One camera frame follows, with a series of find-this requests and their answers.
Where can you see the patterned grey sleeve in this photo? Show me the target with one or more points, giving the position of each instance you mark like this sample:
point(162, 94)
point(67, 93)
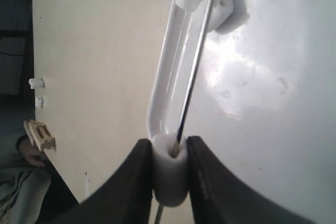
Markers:
point(33, 195)

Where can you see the white clip on table edge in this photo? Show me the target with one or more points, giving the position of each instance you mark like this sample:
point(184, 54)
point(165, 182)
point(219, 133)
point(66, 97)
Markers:
point(36, 83)

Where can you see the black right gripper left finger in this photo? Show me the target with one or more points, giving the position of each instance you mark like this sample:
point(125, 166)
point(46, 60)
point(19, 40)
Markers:
point(125, 197)

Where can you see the thin metal skewer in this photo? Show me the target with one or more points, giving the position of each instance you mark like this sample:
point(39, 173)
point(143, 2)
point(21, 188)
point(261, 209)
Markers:
point(189, 90)

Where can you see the white rectangular plastic tray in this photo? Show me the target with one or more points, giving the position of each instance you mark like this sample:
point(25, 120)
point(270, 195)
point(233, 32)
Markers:
point(264, 101)

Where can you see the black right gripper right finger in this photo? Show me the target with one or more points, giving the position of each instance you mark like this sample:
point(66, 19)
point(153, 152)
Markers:
point(218, 196)

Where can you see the small wooden block stack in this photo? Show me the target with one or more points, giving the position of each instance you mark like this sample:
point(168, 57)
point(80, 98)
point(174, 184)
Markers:
point(39, 135)

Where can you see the person hand at table edge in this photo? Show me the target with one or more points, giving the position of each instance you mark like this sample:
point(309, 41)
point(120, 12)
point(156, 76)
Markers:
point(30, 153)

